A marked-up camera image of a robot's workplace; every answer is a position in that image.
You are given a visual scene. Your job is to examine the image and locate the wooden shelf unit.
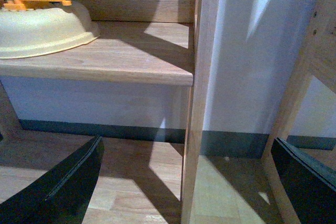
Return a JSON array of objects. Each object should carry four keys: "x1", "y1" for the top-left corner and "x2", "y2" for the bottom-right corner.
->
[
  {"x1": 261, "y1": 0, "x2": 335, "y2": 223},
  {"x1": 1, "y1": 0, "x2": 214, "y2": 223}
]

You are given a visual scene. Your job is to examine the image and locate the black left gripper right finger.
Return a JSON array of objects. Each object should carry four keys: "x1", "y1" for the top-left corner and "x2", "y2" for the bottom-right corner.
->
[{"x1": 271, "y1": 138, "x2": 335, "y2": 223}]

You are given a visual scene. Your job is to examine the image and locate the cream plastic bowl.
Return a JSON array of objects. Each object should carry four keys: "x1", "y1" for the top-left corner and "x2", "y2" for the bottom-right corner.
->
[{"x1": 1, "y1": 2, "x2": 100, "y2": 59}]

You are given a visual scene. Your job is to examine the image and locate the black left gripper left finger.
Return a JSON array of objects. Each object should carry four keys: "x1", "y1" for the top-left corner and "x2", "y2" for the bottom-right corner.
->
[{"x1": 1, "y1": 136, "x2": 104, "y2": 223}]

